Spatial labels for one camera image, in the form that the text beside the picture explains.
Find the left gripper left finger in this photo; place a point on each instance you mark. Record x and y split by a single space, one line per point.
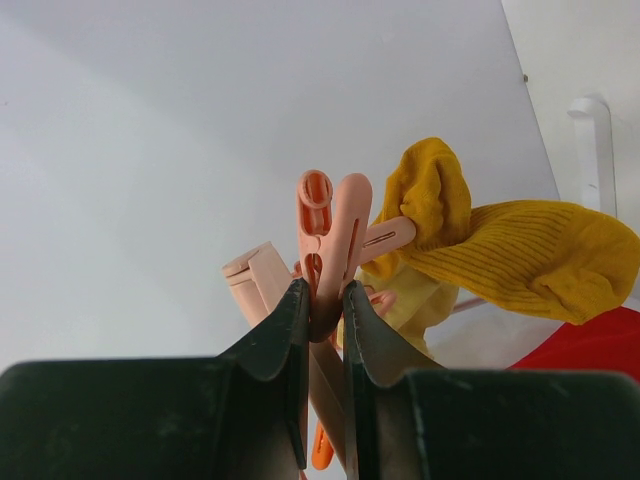
239 415

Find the orange clip on hanger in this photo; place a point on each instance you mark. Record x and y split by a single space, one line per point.
322 451

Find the red hanging clothes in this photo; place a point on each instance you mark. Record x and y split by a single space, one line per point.
609 342

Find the mustard yellow sock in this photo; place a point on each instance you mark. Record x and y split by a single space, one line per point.
550 259

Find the pink round clip hanger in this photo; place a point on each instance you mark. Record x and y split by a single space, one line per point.
334 239

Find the metal clothes rack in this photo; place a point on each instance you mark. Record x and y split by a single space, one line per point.
595 154

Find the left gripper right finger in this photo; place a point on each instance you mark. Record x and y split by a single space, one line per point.
409 418

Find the pale yellow hanging sock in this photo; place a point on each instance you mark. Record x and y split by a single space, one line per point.
421 302

